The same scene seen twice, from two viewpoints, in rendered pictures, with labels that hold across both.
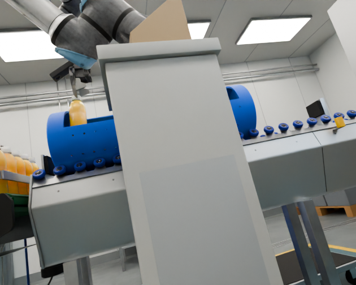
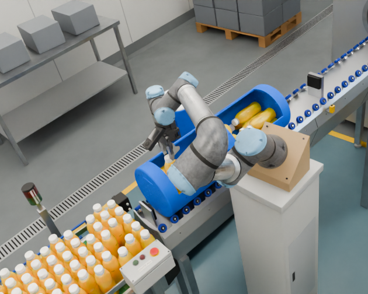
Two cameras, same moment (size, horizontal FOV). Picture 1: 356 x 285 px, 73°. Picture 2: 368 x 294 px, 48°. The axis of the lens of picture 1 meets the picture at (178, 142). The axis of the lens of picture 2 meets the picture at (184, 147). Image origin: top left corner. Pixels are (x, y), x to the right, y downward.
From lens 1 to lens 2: 1.97 m
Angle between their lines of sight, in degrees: 55
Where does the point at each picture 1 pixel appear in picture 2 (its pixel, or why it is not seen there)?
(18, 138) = not seen: outside the picture
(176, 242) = (295, 260)
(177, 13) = (306, 154)
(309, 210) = not seen: hidden behind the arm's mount
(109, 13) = (264, 157)
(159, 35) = (299, 175)
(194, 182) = (302, 237)
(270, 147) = not seen: hidden behind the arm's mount
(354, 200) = (269, 29)
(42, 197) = (172, 241)
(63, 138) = (180, 202)
